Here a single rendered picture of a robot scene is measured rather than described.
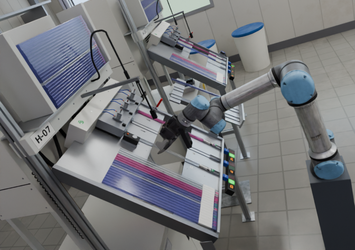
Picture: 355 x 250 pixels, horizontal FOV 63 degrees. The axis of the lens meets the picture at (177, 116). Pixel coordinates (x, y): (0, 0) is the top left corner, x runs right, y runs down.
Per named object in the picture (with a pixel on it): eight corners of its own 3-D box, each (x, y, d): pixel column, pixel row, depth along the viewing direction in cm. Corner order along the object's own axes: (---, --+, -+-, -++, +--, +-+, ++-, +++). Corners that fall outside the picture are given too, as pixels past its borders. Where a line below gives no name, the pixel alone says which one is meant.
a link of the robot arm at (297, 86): (341, 158, 136) (304, 56, 115) (349, 180, 123) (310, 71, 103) (314, 164, 141) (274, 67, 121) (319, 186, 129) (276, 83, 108)
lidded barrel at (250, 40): (272, 56, 449) (263, 19, 424) (273, 67, 411) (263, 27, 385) (242, 64, 467) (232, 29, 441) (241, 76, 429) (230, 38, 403)
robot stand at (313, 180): (353, 225, 175) (342, 155, 152) (361, 252, 161) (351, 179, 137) (320, 227, 182) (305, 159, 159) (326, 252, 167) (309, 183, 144)
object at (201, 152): (218, 144, 176) (221, 139, 174) (212, 237, 120) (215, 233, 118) (190, 130, 174) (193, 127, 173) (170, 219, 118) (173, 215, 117)
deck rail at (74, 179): (212, 241, 121) (218, 233, 118) (211, 246, 120) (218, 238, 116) (52, 174, 116) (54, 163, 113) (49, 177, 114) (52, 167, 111)
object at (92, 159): (161, 121, 174) (165, 114, 171) (128, 205, 118) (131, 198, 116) (111, 98, 172) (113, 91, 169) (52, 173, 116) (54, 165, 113)
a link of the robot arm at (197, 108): (211, 110, 126) (196, 98, 124) (195, 126, 131) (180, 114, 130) (212, 102, 133) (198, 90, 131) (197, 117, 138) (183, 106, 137)
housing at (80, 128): (117, 103, 173) (123, 83, 165) (80, 153, 131) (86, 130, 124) (104, 97, 172) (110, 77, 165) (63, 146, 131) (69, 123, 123)
